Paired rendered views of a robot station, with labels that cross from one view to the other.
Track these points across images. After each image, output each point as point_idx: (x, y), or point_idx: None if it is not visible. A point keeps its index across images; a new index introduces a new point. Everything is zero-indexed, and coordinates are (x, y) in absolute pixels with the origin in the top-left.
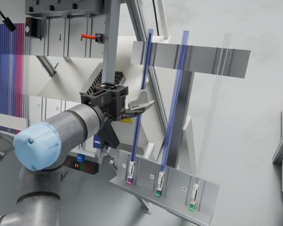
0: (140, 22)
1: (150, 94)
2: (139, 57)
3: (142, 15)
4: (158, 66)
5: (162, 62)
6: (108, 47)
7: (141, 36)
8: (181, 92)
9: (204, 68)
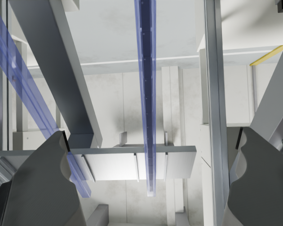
0: (210, 121)
1: None
2: (171, 161)
3: (209, 125)
4: (119, 154)
5: (113, 159)
6: (269, 141)
7: (214, 97)
8: (67, 89)
9: (22, 160)
